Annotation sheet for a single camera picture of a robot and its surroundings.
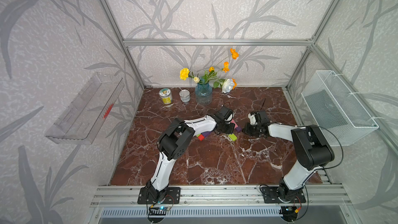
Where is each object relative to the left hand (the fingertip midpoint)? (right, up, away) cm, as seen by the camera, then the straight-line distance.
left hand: (233, 131), depth 94 cm
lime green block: (-22, -2, 0) cm, 22 cm away
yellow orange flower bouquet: (-5, +27, -9) cm, 29 cm away
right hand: (+6, 0, +4) cm, 7 cm away
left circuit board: (-38, -33, -22) cm, 55 cm away
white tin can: (-33, +23, +15) cm, 42 cm away
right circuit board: (+23, -35, -22) cm, 47 cm away
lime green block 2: (0, -4, 0) cm, 4 cm away
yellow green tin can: (-44, +22, +11) cm, 51 cm away
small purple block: (+3, +1, +3) cm, 4 cm away
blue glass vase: (-19, +23, +8) cm, 31 cm away
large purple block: (-17, -2, 0) cm, 18 cm away
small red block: (-20, -4, 0) cm, 20 cm away
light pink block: (+2, +3, +5) cm, 6 cm away
